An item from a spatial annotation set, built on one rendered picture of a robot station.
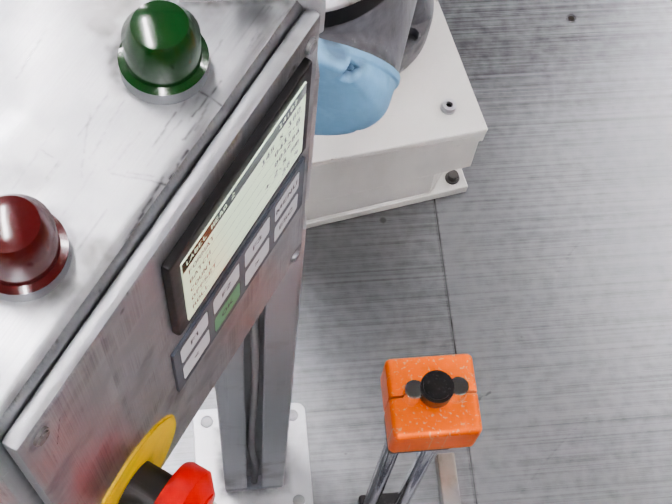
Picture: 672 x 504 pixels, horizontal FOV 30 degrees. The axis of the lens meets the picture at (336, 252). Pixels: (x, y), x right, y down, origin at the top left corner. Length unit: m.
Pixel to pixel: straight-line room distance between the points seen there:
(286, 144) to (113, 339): 0.09
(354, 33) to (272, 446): 0.29
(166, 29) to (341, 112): 0.44
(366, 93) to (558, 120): 0.41
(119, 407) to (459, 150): 0.65
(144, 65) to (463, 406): 0.32
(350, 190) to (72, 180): 0.67
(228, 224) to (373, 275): 0.66
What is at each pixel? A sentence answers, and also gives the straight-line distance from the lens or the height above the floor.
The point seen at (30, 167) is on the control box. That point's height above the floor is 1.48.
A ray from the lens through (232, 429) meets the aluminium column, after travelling 0.81.
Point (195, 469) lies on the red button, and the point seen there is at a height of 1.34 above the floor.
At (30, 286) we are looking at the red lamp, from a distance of 0.34.
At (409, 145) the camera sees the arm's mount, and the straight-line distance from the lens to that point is 0.97.
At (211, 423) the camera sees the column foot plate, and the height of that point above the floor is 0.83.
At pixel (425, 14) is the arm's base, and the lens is 1.00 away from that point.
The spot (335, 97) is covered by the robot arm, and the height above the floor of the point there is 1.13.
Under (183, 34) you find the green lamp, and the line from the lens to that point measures 0.35.
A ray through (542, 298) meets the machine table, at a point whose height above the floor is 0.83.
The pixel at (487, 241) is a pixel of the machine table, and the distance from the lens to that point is 1.07.
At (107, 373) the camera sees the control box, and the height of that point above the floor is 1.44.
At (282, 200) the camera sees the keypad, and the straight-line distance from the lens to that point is 0.45.
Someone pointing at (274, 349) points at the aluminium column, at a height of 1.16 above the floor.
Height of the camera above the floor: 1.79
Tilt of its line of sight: 66 degrees down
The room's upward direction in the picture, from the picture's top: 8 degrees clockwise
